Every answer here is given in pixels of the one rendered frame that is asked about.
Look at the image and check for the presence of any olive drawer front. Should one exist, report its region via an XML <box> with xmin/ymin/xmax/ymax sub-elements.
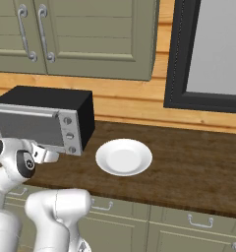
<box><xmin>86</xmin><ymin>195</ymin><xmax>136</xmax><ymax>224</ymax></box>
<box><xmin>148</xmin><ymin>205</ymin><xmax>236</xmax><ymax>239</ymax></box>
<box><xmin>4</xmin><ymin>184</ymin><xmax>37</xmax><ymax>215</ymax></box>

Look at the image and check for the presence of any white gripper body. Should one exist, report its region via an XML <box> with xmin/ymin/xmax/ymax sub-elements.
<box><xmin>41</xmin><ymin>149</ymin><xmax>61</xmax><ymax>164</ymax></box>

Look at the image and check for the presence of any silver drawer handle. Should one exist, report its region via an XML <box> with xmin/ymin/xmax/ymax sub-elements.
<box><xmin>89</xmin><ymin>198</ymin><xmax>114</xmax><ymax>212</ymax></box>
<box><xmin>187</xmin><ymin>214</ymin><xmax>214</xmax><ymax>229</ymax></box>
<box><xmin>9</xmin><ymin>187</ymin><xmax>29</xmax><ymax>197</ymax></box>

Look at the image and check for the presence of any black toaster oven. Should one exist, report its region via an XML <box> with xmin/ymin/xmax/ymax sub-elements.
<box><xmin>0</xmin><ymin>85</ymin><xmax>96</xmax><ymax>158</ymax></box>

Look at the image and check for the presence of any white round plate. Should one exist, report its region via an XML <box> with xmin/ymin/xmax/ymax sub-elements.
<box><xmin>94</xmin><ymin>138</ymin><xmax>153</xmax><ymax>177</ymax></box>

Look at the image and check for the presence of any silver toaster oven door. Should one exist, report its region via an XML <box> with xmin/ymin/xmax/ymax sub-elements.
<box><xmin>0</xmin><ymin>102</ymin><xmax>67</xmax><ymax>155</ymax></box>

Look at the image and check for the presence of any wide olive wall cupboard door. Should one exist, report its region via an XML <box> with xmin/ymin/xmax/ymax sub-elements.
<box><xmin>32</xmin><ymin>0</ymin><xmax>161</xmax><ymax>82</ymax></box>

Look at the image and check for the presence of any olive base cupboard door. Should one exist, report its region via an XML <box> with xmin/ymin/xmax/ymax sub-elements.
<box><xmin>76</xmin><ymin>215</ymin><xmax>149</xmax><ymax>252</ymax></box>
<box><xmin>145</xmin><ymin>221</ymin><xmax>236</xmax><ymax>252</ymax></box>

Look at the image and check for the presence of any silver wall cupboard handle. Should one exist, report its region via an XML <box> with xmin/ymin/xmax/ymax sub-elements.
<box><xmin>36</xmin><ymin>3</ymin><xmax>56</xmax><ymax>64</ymax></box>
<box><xmin>17</xmin><ymin>3</ymin><xmax>38</xmax><ymax>63</ymax></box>

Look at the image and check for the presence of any silver toaster oven door handle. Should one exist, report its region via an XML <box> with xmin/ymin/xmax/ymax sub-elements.
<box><xmin>0</xmin><ymin>103</ymin><xmax>60</xmax><ymax>119</ymax></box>

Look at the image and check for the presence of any black framed window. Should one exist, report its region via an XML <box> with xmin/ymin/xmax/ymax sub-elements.
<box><xmin>163</xmin><ymin>0</ymin><xmax>236</xmax><ymax>115</ymax></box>

